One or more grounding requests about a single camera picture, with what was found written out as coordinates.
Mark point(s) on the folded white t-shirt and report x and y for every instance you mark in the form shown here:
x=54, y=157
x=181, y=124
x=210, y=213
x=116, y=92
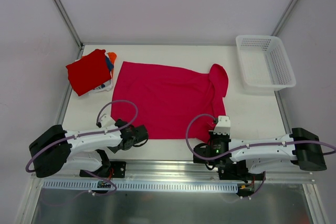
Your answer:
x=106, y=86

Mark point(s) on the white slotted cable duct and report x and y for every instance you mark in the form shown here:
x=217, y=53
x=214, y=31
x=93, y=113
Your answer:
x=81, y=184

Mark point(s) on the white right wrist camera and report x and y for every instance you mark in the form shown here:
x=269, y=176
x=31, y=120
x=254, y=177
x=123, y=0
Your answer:
x=222, y=126

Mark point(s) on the folded orange t-shirt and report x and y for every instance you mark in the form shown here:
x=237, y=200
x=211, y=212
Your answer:
x=111, y=58

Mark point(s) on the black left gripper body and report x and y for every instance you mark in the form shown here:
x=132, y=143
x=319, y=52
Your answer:
x=142, y=133

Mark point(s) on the aluminium frame post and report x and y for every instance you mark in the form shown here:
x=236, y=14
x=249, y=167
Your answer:
x=285, y=17
x=64, y=15

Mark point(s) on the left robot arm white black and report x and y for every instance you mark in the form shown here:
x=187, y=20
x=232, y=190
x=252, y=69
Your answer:
x=83, y=151

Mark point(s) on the aluminium mounting rail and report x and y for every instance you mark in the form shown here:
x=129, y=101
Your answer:
x=186, y=171

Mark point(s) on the white perforated plastic basket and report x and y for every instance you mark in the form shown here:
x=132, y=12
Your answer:
x=264, y=64

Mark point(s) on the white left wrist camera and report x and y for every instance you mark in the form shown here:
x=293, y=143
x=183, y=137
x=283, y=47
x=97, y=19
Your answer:
x=105, y=121

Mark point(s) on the left aluminium frame post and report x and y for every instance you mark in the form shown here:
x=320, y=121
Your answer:
x=64, y=15

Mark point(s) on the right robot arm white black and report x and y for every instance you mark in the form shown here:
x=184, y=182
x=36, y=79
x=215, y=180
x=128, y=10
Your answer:
x=246, y=160

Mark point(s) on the folded red t-shirt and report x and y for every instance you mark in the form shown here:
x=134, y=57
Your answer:
x=88, y=72

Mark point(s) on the right aluminium frame post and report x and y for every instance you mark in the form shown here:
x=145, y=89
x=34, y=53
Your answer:
x=285, y=17

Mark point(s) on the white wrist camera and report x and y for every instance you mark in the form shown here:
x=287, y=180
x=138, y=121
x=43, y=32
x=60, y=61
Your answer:
x=105, y=121
x=222, y=126

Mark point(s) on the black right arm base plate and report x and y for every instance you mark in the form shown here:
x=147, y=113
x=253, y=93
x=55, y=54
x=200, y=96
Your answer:
x=238, y=171

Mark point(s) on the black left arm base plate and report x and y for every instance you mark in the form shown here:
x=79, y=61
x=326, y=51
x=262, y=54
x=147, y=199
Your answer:
x=118, y=169

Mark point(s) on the crimson pink t-shirt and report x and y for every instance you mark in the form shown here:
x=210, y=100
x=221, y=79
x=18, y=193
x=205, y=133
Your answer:
x=171, y=102

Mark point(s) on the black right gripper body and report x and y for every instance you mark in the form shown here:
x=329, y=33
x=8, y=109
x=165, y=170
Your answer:
x=198, y=154

